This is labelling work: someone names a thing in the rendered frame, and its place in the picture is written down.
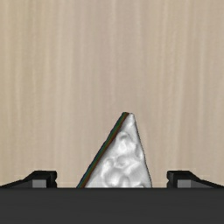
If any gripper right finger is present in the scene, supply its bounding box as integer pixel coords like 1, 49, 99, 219
166, 170, 224, 189

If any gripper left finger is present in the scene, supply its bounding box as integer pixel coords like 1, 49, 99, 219
0, 170, 58, 189

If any white cake wedge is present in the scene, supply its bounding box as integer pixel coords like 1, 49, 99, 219
76, 111, 153, 189

